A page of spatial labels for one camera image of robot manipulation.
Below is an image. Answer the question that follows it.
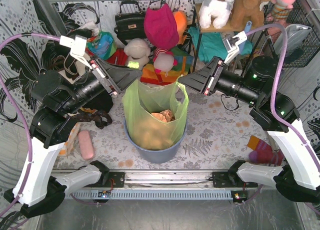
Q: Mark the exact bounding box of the blue trash bin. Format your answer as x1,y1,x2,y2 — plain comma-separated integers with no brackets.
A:
123,119,187,164

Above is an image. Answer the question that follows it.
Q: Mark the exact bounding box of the blue floor sweeper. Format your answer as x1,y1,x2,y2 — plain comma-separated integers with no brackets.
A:
244,21,252,35

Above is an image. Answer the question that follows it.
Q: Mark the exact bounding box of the green trash bag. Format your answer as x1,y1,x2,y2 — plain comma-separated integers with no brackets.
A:
122,80,189,150

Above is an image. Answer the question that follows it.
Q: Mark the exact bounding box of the crumpled brown paper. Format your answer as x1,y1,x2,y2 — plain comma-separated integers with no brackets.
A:
151,109,175,123

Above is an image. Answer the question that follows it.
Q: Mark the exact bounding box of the red cloth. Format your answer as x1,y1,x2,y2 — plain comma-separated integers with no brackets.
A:
107,48,128,66

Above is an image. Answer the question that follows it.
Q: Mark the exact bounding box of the silver foil pouch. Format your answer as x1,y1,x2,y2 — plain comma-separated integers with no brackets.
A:
273,24,312,56

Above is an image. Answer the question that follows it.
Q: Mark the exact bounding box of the black leather handbag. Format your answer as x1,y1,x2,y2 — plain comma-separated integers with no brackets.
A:
114,1,147,46

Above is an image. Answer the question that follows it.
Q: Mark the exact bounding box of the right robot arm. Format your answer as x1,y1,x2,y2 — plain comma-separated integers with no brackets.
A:
178,56,320,203

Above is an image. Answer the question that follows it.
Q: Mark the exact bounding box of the pink white plush toy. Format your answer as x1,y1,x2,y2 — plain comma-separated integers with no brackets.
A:
153,48,178,73

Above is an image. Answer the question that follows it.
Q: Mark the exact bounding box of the teal folded cloth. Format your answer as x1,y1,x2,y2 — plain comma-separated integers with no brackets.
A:
188,27,253,63

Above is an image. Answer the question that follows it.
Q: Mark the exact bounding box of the cream plush sheep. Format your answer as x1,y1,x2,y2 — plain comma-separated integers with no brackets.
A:
124,38,151,70

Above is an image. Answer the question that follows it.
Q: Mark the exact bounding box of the brown patterned bag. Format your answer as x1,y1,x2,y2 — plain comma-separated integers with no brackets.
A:
73,110,113,129

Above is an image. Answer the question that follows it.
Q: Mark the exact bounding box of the brown teddy bear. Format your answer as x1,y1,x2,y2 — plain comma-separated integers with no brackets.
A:
230,0,271,29

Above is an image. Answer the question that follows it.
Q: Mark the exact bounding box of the pink eyeglass case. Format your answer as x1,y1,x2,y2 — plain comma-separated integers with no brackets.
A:
78,130,95,160

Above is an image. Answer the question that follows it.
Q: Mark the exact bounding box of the rainbow striped cloth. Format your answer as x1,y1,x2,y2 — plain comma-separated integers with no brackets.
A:
140,47,194,86

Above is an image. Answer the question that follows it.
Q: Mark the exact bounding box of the purple cable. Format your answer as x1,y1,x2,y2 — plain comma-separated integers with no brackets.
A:
0,32,63,215
244,23,320,215

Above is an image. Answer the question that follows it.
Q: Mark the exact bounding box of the white plush dog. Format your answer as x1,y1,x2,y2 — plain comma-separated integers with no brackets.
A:
199,0,235,29

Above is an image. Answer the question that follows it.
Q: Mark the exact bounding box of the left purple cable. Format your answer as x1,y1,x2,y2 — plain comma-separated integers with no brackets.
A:
0,32,63,215

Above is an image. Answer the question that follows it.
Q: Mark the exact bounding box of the black cloth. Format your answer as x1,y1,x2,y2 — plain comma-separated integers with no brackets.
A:
83,91,113,113

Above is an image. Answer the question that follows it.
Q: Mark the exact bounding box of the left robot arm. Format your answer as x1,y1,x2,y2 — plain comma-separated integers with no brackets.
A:
4,57,142,218

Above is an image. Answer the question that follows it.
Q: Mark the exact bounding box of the wooden metal shelf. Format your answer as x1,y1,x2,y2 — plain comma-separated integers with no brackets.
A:
187,3,264,71

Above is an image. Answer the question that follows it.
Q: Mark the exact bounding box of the orange checkered towel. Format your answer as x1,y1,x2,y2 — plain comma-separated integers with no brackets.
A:
59,123,81,156

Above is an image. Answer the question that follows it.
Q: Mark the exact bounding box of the colorful patterned bag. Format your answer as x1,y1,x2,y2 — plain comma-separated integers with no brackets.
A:
86,31,117,60

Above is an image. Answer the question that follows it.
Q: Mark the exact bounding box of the black wire basket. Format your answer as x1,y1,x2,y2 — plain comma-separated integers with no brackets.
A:
264,1,320,68

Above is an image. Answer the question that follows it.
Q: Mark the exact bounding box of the cream canvas tote bag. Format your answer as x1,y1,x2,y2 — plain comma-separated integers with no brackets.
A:
63,53,86,81

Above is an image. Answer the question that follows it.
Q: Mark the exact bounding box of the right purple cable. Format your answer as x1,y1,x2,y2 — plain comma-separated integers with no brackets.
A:
244,23,320,215

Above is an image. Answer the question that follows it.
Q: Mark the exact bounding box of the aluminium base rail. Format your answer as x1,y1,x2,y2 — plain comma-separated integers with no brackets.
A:
65,170,263,201

